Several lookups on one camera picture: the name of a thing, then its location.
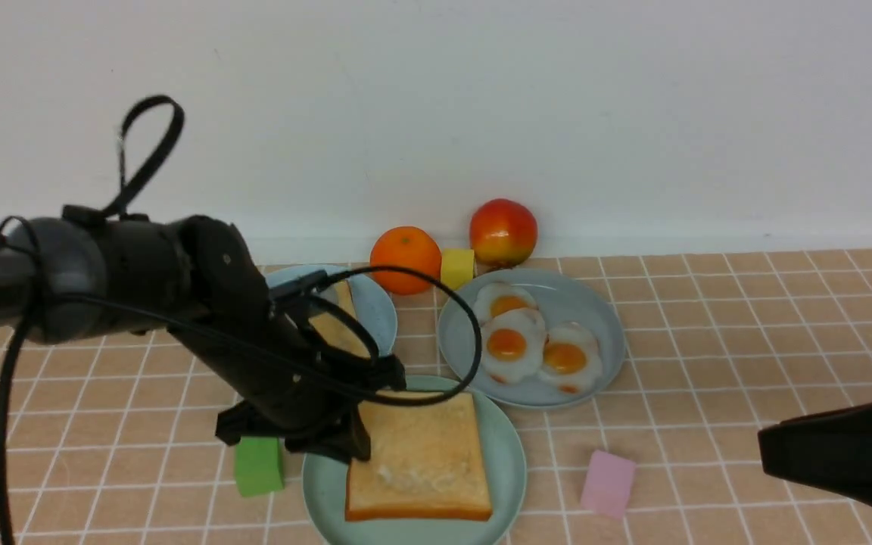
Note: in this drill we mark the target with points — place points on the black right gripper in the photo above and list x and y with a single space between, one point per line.
830 450

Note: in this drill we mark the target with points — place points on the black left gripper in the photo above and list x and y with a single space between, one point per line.
259 340

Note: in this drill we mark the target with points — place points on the toast slice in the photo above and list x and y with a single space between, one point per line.
426 463
340 339

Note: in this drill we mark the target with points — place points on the fried egg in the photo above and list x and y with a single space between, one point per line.
512 345
572 362
497 298

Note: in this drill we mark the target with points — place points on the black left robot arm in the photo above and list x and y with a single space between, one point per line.
63 281

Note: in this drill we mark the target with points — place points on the green foam cube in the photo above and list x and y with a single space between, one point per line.
258 467

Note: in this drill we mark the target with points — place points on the teal green plate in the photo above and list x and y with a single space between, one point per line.
324 490

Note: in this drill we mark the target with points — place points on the light blue plate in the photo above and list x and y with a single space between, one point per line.
372 306

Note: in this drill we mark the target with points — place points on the orange fruit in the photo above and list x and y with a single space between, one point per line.
411 248

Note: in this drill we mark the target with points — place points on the yellow foam block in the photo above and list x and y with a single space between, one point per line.
457 267

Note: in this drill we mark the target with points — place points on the fried egg back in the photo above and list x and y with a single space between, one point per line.
497 298

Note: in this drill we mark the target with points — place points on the pink foam block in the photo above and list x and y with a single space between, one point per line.
608 484

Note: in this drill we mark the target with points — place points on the red apple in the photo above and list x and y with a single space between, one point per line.
502 233

